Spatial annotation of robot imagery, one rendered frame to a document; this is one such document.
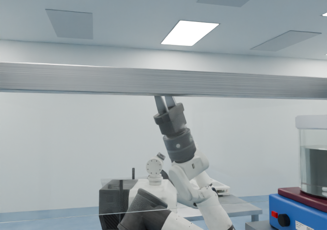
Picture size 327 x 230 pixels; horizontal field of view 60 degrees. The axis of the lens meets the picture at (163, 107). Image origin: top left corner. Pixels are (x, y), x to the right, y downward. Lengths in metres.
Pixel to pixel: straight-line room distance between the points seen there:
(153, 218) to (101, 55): 4.63
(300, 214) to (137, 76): 0.45
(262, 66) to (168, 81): 5.76
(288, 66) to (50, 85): 6.31
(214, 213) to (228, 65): 5.23
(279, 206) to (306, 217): 0.08
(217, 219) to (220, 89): 0.39
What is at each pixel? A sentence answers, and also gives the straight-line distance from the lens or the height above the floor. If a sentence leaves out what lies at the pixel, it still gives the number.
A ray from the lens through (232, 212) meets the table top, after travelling 2.24.
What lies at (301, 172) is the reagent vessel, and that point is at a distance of 0.70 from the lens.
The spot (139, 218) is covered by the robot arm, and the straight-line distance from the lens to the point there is 0.98.
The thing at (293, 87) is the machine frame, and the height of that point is 1.59.
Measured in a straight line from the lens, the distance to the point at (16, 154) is 0.72.
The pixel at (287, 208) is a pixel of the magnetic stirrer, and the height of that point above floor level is 1.31.
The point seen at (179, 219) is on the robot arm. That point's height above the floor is 1.19.
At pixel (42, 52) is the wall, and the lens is 5.49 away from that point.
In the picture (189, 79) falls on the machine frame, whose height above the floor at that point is 1.60.
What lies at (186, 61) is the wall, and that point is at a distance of 5.68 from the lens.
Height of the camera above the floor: 1.50
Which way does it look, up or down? 3 degrees up
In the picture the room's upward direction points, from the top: straight up
